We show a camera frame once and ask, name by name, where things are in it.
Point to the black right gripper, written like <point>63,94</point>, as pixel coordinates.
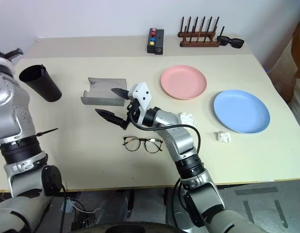
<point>133,110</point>

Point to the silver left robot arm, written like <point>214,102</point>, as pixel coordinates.
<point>9,109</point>

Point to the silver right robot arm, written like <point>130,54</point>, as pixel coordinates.
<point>180,139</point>

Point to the grey open glasses case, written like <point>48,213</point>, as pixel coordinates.
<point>101,95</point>

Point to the black cup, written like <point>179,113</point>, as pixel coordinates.
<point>43,87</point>

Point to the tortoiseshell eyeglasses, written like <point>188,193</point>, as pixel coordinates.
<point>143,141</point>

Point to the pink plate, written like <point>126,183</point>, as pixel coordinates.
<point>183,82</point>

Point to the black box with coloured buttons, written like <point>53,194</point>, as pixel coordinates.
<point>154,42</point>

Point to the crumpled white paper ball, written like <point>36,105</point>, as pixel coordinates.
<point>222,137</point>
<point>188,119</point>

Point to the brown wooden plate rack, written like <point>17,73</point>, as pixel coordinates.
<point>198,44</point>

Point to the small black electronics box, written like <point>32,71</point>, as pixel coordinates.
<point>81,224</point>

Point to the blue plate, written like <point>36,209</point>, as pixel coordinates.
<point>241,111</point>

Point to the black sunglasses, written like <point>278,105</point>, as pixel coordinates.
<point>236,43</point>

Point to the beige and brown bundle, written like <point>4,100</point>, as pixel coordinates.
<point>294,72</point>

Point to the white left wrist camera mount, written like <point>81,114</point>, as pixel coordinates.
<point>2,61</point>

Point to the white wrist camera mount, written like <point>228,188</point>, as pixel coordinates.
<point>2,61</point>
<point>141,93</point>

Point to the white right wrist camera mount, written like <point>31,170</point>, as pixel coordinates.
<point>141,93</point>

